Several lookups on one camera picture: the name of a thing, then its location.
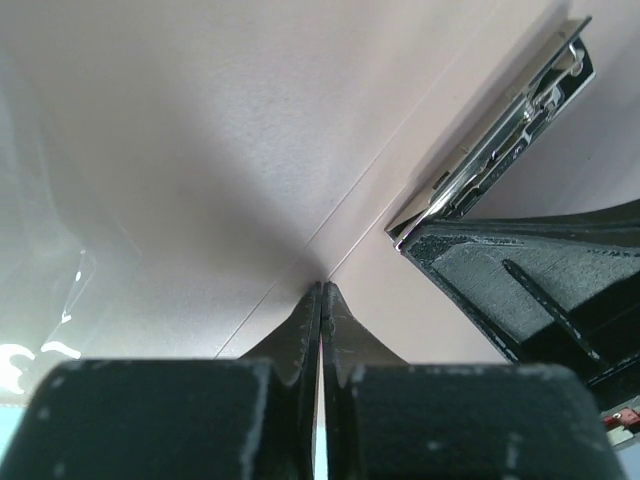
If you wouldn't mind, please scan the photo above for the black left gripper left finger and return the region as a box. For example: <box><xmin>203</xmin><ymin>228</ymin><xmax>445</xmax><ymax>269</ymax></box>
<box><xmin>1</xmin><ymin>285</ymin><xmax>321</xmax><ymax>479</ymax></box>

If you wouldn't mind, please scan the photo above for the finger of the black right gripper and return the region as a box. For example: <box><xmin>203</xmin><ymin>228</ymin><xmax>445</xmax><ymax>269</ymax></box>
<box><xmin>399</xmin><ymin>201</ymin><xmax>639</xmax><ymax>383</ymax></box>

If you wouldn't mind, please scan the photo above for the metal folder clip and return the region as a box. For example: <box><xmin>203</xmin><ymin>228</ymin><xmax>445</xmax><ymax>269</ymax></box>
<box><xmin>385</xmin><ymin>15</ymin><xmax>596</xmax><ymax>251</ymax></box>

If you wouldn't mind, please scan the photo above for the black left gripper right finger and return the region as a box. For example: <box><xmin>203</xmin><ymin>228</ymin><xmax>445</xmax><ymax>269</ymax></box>
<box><xmin>321</xmin><ymin>282</ymin><xmax>625</xmax><ymax>479</ymax></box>

